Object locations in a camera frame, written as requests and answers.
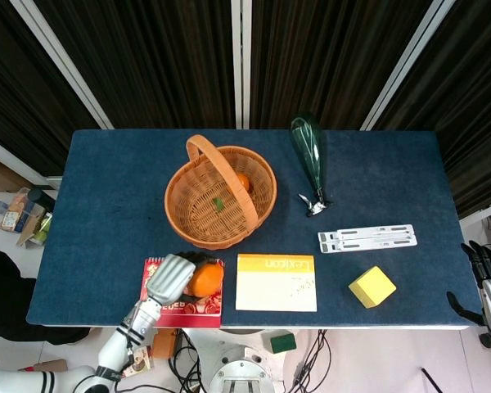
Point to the white frame post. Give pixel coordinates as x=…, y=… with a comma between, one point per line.
x=241, y=61
x=61, y=57
x=405, y=61

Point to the cardboard box with clutter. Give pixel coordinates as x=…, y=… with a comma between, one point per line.
x=24, y=221

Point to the black fabric bag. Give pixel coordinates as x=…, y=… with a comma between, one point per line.
x=8, y=294

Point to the small green leaf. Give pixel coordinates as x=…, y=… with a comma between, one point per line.
x=219, y=204

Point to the large pointed orange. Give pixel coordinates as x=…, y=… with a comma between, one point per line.
x=206, y=280

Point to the yellow white Lexicon notebook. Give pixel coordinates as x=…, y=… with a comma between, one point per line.
x=276, y=290

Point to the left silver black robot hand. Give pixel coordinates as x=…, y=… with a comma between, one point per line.
x=172, y=278

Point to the yellow foam cube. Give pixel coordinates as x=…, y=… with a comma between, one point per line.
x=372, y=286

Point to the white folding stand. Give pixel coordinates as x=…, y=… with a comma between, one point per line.
x=368, y=238

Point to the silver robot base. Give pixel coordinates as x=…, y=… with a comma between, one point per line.
x=241, y=368

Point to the dark green glass bottle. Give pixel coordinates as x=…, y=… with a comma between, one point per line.
x=309, y=151

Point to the green block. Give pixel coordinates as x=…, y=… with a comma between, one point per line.
x=283, y=343

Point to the small round orange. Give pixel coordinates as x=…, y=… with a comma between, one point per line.
x=243, y=182

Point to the blue table cloth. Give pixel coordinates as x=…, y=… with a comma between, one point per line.
x=118, y=204

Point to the printed brown packet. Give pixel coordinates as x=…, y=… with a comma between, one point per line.
x=138, y=362

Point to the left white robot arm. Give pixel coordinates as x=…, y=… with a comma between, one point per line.
x=114, y=352

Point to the red 2026 spiral calendar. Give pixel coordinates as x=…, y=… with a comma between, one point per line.
x=200, y=317

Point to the orange box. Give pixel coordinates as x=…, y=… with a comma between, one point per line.
x=163, y=344

